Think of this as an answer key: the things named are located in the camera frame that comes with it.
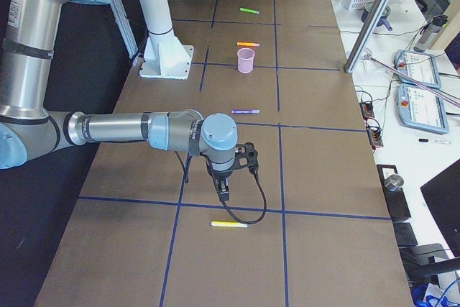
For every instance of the white camera pole stand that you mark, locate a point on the white camera pole stand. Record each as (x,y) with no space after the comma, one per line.
(164,56)

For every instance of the grey water bottle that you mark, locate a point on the grey water bottle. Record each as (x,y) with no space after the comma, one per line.
(430,33)

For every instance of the teach pendant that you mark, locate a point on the teach pendant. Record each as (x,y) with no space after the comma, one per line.
(421,109)
(419,66)

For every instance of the lower teach pendant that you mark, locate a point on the lower teach pendant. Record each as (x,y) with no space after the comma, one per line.
(421,109)

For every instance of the black monitor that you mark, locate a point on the black monitor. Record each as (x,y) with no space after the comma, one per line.
(441,195)

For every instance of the blue plastic bag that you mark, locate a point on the blue plastic bag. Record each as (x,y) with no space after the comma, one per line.
(429,295)

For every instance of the yellow highlighter pen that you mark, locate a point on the yellow highlighter pen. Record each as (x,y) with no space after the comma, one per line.
(228,224)

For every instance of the small steel cup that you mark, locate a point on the small steel cup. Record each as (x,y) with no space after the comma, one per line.
(393,182)

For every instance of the aluminium profile post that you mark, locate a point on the aluminium profile post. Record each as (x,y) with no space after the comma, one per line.
(364,35)

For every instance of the black box on desk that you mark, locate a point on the black box on desk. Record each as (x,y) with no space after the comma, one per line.
(396,202)

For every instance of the pink mesh pen holder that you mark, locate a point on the pink mesh pen holder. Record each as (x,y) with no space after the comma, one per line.
(245,60)

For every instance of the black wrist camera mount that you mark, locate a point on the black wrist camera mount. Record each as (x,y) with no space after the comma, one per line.
(246,156)

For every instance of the purple highlighter pen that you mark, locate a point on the purple highlighter pen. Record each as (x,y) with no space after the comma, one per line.
(245,111)

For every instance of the upper orange connector board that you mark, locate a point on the upper orange connector board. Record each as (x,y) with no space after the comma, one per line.
(367,109)

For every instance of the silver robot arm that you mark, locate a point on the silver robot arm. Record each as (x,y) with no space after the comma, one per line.
(29,131)

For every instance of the orange highlighter pen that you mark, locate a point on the orange highlighter pen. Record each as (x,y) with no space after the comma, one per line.
(248,44)

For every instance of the black marker pen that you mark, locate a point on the black marker pen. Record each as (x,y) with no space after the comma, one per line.
(435,141)

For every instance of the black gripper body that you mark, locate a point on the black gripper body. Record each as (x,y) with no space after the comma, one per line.
(220,176)

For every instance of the upper teach pendant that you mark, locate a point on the upper teach pendant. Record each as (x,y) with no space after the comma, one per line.
(419,66)

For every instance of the lower orange connector board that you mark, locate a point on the lower orange connector board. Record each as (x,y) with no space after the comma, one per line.
(375,137)

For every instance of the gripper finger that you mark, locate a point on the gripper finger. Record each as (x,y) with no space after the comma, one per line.
(225,191)
(218,190)

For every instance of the orange connector board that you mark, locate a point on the orange connector board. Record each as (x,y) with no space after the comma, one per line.
(375,137)
(367,109)

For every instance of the green highlighter pen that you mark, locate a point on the green highlighter pen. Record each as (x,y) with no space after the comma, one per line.
(249,11)

